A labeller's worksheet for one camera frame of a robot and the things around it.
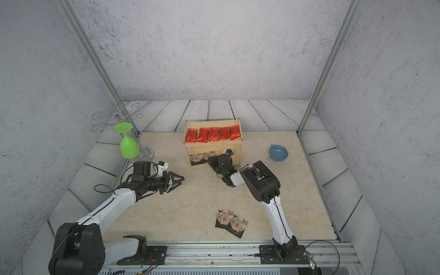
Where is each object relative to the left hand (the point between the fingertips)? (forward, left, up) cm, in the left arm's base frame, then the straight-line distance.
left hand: (184, 180), depth 81 cm
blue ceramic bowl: (+25, -53, -12) cm, 60 cm away
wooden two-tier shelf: (+32, -26, -12) cm, 43 cm away
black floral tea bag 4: (-16, -25, -14) cm, 33 cm away
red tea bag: (+21, -3, +9) cm, 23 cm away
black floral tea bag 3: (-13, -18, -14) cm, 26 cm away
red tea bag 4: (+22, -20, +9) cm, 31 cm away
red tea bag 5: (+22, -24, +9) cm, 34 cm away
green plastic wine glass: (+14, +27, +7) cm, 32 cm away
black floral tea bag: (+21, -2, -12) cm, 24 cm away
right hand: (+20, -9, -9) cm, 23 cm away
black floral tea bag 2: (+23, -8, -11) cm, 27 cm away
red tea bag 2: (+22, -9, +8) cm, 25 cm away
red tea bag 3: (+22, -14, +9) cm, 27 cm away
